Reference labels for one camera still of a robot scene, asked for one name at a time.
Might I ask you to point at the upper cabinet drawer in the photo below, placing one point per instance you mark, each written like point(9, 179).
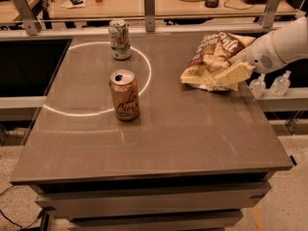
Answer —
point(153, 201)

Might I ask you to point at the metal rail bracket middle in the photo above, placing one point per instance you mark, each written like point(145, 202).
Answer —
point(149, 15)

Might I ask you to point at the background wooden desk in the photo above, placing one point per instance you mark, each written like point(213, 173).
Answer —
point(62, 9)

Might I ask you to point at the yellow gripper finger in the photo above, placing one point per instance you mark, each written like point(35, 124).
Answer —
point(239, 57)
point(235, 74)

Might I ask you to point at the metal rail bracket left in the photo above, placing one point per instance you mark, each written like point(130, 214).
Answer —
point(30, 22)

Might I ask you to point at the lower cabinet drawer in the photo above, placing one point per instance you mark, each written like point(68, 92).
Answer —
point(196, 221)

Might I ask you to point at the cabinet drawer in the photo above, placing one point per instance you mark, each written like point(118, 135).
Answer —
point(153, 201)
point(196, 221)

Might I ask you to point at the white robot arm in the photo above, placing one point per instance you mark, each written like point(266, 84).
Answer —
point(291, 41)

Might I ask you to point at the metal rail bracket right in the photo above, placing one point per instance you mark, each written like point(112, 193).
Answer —
point(267, 18)

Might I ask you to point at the clear sanitizer bottle left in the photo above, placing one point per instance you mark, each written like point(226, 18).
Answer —
point(258, 86)

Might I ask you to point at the white green soda can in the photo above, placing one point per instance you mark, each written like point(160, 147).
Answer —
point(119, 38)

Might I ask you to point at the black mesh pen cup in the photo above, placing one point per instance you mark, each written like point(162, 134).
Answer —
point(211, 3)

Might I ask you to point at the metal rail bracket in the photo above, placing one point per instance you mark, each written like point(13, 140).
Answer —
point(267, 18)
point(149, 15)
point(30, 22)

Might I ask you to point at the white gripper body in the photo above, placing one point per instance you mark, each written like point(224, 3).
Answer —
point(260, 54)

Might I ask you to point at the brown chip bag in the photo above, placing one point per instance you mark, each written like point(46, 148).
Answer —
point(211, 58)

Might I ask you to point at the orange LaCroix can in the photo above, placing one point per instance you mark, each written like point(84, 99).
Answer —
point(125, 94)

